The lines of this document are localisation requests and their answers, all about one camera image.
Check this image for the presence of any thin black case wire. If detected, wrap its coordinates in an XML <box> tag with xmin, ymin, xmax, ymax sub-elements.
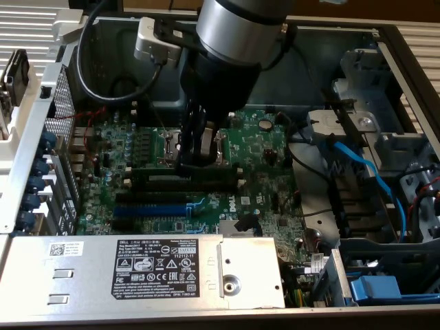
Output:
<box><xmin>285</xmin><ymin>41</ymin><xmax>317</xmax><ymax>104</ymax></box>

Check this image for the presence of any blue card retention clip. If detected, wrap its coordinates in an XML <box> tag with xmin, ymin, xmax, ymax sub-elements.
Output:
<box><xmin>34</xmin><ymin>156</ymin><xmax>52</xmax><ymax>176</ymax></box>
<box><xmin>39</xmin><ymin>130</ymin><xmax>58</xmax><ymax>151</ymax></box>
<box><xmin>22</xmin><ymin>192</ymin><xmax>42</xmax><ymax>212</ymax></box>
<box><xmin>27</xmin><ymin>175</ymin><xmax>47</xmax><ymax>193</ymax></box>
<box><xmin>19</xmin><ymin>210</ymin><xmax>39</xmax><ymax>230</ymax></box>

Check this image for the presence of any grey PC case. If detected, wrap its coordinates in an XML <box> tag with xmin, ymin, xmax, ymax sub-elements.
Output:
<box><xmin>0</xmin><ymin>10</ymin><xmax>440</xmax><ymax>327</ymax></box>

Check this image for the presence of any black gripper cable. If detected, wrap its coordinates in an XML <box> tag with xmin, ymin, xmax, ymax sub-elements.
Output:
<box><xmin>269</xmin><ymin>23</ymin><xmax>298</xmax><ymax>69</ymax></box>

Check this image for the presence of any short black expansion slot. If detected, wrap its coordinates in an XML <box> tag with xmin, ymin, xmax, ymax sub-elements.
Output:
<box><xmin>110</xmin><ymin>218</ymin><xmax>135</xmax><ymax>232</ymax></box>

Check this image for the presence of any silver chipset heatsink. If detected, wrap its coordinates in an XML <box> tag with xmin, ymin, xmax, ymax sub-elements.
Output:
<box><xmin>218</xmin><ymin>219</ymin><xmax>265</xmax><ymax>238</ymax></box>

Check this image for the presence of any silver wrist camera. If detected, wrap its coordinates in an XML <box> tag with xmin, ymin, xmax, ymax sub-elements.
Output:
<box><xmin>133</xmin><ymin>16</ymin><xmax>182</xmax><ymax>68</ymax></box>

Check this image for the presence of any blue plastic latch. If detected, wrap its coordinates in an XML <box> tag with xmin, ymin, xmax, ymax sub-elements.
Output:
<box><xmin>349</xmin><ymin>274</ymin><xmax>403</xmax><ymax>305</ymax></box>

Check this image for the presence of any long black expansion slot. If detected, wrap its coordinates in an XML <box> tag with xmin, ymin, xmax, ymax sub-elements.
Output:
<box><xmin>115</xmin><ymin>191</ymin><xmax>189</xmax><ymax>206</ymax></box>

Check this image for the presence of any looped black case wire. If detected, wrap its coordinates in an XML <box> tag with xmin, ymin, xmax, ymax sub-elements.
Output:
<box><xmin>109</xmin><ymin>74</ymin><xmax>140</xmax><ymax>104</ymax></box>

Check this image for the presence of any thin red wire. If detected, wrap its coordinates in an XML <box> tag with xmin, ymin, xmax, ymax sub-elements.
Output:
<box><xmin>54</xmin><ymin>105</ymin><xmax>108</xmax><ymax>163</ymax></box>

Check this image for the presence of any yellow power wire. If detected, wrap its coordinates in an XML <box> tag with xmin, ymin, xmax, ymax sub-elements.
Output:
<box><xmin>287</xmin><ymin>287</ymin><xmax>306</xmax><ymax>308</ymax></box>

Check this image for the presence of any dark grey drive cage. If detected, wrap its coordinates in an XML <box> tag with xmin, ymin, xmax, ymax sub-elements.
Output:
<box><xmin>338</xmin><ymin>236</ymin><xmax>440</xmax><ymax>307</ymax></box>

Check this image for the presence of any grey metal disk bay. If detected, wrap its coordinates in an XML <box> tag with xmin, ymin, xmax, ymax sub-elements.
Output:
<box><xmin>305</xmin><ymin>47</ymin><xmax>440</xmax><ymax>241</ymax></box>

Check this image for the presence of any black rating label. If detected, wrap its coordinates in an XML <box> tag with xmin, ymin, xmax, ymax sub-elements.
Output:
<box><xmin>110</xmin><ymin>239</ymin><xmax>201</xmax><ymax>299</ymax></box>

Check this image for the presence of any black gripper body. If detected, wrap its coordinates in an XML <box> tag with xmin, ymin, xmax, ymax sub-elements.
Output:
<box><xmin>180</xmin><ymin>44</ymin><xmax>263</xmax><ymax>127</ymax></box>

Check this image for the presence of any green motherboard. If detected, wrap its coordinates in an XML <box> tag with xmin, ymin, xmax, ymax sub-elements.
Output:
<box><xmin>70</xmin><ymin>106</ymin><xmax>319</xmax><ymax>309</ymax></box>

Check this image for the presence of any black graphics card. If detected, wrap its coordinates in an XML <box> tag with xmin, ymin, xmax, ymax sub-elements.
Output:
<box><xmin>0</xmin><ymin>49</ymin><xmax>31</xmax><ymax>116</ymax></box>

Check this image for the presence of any white barcode sticker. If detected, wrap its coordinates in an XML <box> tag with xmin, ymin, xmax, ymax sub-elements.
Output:
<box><xmin>49</xmin><ymin>241</ymin><xmax>85</xmax><ymax>257</ymax></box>

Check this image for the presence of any black camera cable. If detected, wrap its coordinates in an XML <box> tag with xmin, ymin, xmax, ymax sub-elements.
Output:
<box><xmin>76</xmin><ymin>0</ymin><xmax>162</xmax><ymax>103</ymax></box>

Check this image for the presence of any silver rear port block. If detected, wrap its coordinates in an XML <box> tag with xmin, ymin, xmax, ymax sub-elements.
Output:
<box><xmin>71</xmin><ymin>126</ymin><xmax>96</xmax><ymax>144</ymax></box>
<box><xmin>68</xmin><ymin>142</ymin><xmax>92</xmax><ymax>173</ymax></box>

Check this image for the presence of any black wire connector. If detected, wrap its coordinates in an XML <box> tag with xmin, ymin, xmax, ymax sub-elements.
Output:
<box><xmin>232</xmin><ymin>212</ymin><xmax>259</xmax><ymax>234</ymax></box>

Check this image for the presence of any white wire tag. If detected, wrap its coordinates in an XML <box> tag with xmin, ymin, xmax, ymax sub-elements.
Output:
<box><xmin>307</xmin><ymin>253</ymin><xmax>327</xmax><ymax>274</ymax></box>

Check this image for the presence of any blue expansion slot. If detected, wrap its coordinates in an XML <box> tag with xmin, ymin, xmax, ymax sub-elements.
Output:
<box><xmin>112</xmin><ymin>204</ymin><xmax>189</xmax><ymax>218</ymax></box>

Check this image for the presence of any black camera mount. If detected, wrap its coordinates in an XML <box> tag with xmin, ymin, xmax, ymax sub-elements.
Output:
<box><xmin>156</xmin><ymin>19</ymin><xmax>204</xmax><ymax>49</ymax></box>

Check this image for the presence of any black plastic drive bracket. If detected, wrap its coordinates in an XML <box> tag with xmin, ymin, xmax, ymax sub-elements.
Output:
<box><xmin>326</xmin><ymin>161</ymin><xmax>393</xmax><ymax>239</ymax></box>

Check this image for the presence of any grey metal power supply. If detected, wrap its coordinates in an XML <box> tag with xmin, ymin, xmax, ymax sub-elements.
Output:
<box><xmin>0</xmin><ymin>233</ymin><xmax>287</xmax><ymax>311</ymax></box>

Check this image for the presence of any white parts rack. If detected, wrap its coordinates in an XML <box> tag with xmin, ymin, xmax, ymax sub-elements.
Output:
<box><xmin>0</xmin><ymin>67</ymin><xmax>47</xmax><ymax>173</ymax></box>

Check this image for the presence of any blue data wire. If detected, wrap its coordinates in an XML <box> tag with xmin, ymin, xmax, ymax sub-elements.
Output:
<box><xmin>331</xmin><ymin>140</ymin><xmax>410</xmax><ymax>241</ymax></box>

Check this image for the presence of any metal CPU socket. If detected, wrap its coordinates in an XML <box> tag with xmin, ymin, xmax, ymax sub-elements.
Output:
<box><xmin>157</xmin><ymin>127</ymin><xmax>232</xmax><ymax>169</ymax></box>

